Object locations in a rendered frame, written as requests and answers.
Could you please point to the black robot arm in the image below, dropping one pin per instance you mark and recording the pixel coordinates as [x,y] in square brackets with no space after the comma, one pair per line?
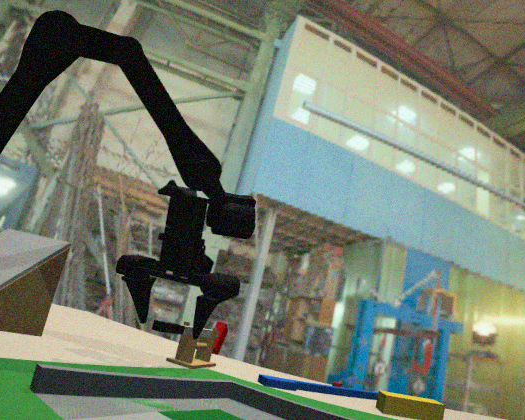
[54,43]

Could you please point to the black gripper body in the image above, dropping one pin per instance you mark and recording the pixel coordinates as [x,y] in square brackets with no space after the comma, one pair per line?
[180,254]

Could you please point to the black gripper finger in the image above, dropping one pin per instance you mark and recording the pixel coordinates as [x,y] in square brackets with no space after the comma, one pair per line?
[204,306]
[140,290]

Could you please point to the red putter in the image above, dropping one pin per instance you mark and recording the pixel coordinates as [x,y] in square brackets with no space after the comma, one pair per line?
[222,330]

